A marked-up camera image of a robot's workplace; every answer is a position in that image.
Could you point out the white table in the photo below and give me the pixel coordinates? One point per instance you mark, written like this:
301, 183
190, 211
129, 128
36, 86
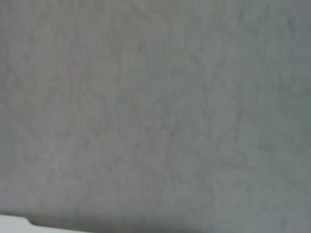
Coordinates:
12, 224

